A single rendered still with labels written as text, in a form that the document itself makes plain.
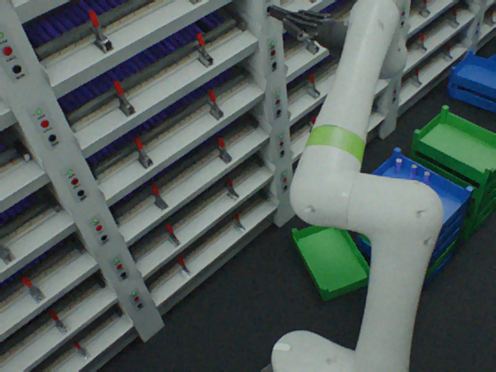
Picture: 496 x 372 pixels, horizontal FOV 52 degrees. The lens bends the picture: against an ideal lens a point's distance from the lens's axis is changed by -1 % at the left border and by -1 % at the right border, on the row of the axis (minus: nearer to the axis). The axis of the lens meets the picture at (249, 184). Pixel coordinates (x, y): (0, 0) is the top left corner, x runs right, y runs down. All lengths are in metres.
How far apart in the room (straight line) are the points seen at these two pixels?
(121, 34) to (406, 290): 0.84
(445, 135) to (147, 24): 1.23
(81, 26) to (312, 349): 0.88
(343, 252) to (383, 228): 1.13
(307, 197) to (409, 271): 0.22
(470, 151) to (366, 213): 1.14
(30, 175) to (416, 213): 0.86
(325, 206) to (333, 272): 1.08
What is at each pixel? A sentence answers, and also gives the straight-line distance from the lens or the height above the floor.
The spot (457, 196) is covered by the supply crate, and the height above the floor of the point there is 0.33.
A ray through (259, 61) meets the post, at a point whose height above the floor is 0.81.
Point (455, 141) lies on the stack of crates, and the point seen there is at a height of 0.32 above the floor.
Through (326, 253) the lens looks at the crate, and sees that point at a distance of 2.06.
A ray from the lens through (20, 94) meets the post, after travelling 1.18.
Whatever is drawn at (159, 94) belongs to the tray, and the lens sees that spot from 1.40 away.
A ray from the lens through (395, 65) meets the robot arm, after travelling 1.28.
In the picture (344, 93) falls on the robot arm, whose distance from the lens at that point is 1.05.
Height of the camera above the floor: 1.69
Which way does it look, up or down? 47 degrees down
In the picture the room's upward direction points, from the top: 9 degrees counter-clockwise
